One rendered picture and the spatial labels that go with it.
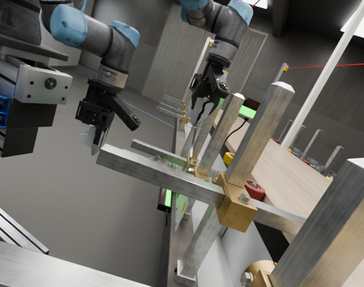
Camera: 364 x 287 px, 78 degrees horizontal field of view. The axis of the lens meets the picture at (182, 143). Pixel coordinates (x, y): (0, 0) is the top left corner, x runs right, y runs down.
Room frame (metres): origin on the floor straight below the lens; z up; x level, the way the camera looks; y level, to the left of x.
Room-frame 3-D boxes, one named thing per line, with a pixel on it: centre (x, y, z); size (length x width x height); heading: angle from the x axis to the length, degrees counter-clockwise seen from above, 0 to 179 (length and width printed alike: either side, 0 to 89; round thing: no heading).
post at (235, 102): (0.68, -0.10, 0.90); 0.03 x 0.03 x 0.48; 7
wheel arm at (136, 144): (0.89, -0.03, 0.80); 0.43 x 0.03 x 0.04; 97
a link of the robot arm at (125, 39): (0.60, 0.24, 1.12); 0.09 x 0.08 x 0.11; 143
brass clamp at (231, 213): (0.41, -0.13, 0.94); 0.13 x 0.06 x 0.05; 7
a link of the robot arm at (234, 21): (0.72, 0.00, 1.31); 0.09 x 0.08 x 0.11; 83
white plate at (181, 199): (0.71, -0.07, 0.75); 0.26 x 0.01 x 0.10; 7
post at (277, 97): (0.44, -0.13, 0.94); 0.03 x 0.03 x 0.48; 7
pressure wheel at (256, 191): (0.66, -0.26, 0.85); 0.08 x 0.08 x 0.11
